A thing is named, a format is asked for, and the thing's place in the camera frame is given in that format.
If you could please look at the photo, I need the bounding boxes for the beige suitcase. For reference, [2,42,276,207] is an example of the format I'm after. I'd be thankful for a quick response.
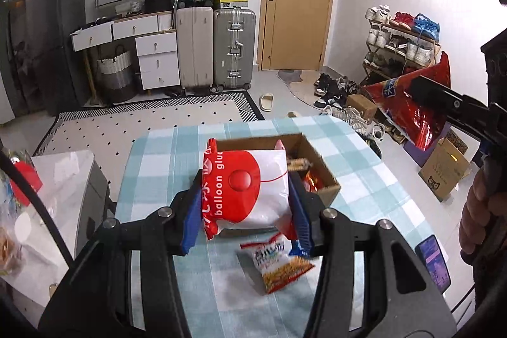
[175,6,217,94]

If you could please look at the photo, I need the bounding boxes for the purple bag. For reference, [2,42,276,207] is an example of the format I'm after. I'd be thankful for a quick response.
[403,122,453,169]

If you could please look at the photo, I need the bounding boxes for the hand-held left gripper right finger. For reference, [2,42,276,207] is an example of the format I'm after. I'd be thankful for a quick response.
[287,172,470,338]

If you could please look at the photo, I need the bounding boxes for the clear plastic food bag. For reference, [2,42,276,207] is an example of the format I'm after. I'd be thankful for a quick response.
[0,171,29,277]

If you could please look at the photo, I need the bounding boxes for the wooden shoe rack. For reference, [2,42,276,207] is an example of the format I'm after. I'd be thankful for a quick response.
[362,5,443,145]

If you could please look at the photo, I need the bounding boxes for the grey doormat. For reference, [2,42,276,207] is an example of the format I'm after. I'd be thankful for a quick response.
[276,69,318,102]

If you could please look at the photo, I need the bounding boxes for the large red snack bag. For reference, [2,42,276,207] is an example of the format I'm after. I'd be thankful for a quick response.
[366,51,452,152]

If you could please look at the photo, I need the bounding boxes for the cardboard box with cat print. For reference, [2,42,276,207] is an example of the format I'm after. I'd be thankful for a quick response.
[419,136,473,203]

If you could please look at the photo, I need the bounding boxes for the pile of shoes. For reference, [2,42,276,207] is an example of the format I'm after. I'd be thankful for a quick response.
[312,72,397,149]

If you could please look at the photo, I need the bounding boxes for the brown snack bar packet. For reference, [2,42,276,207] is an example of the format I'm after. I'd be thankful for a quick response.
[287,157,314,173]

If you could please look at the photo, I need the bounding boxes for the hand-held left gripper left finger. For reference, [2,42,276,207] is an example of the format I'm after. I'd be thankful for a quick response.
[37,169,207,338]

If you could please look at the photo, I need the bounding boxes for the black glossy cabinet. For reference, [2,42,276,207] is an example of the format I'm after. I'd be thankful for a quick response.
[0,0,31,122]

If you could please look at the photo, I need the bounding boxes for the dotted white rug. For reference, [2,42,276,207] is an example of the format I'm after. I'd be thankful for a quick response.
[31,90,266,160]

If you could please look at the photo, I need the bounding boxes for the small brown cardboard box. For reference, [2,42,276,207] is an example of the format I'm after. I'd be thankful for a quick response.
[346,94,379,125]

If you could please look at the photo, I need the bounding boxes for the blue sneakers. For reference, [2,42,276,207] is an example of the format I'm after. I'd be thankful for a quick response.
[412,14,441,42]

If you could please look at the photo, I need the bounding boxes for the black smartphone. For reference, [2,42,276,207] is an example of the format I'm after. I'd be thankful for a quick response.
[414,234,452,296]

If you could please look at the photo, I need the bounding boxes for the yellow black shoebox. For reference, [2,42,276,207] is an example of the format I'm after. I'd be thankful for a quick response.
[214,0,250,10]

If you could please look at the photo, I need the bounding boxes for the red sneakers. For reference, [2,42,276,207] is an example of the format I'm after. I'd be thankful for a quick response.
[390,10,416,29]

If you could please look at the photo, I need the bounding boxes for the grey refrigerator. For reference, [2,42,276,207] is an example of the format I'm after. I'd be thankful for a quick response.
[25,0,87,118]

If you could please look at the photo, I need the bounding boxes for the small red paper bag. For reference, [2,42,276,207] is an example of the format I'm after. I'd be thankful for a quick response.
[9,159,43,197]

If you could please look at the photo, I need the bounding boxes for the silver suitcase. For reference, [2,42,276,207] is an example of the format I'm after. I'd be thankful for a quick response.
[213,8,257,92]

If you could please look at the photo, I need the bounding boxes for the grey marble-top side cabinet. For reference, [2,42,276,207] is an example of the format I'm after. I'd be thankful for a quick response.
[0,150,118,325]

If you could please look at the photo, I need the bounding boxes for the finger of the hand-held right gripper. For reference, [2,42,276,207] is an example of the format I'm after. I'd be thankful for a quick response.
[408,74,492,141]

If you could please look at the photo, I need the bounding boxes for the red white snack bag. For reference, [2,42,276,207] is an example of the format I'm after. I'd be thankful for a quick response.
[202,138,293,242]

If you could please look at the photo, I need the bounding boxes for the white drawer desk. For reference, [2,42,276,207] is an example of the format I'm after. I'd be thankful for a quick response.
[71,10,179,92]

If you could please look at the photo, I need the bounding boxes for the black cable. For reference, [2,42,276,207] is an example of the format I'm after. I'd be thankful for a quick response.
[0,151,77,265]

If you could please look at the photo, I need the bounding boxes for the grey white laundry basket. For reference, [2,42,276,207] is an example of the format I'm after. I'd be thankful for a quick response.
[97,44,136,104]

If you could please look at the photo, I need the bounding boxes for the white sneakers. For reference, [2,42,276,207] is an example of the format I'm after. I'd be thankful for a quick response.
[365,4,393,24]

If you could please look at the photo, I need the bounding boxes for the white orange snack packet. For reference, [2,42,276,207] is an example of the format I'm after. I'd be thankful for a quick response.
[236,233,317,295]

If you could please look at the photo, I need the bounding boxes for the person's right hand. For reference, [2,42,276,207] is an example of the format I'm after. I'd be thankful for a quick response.
[459,163,501,266]

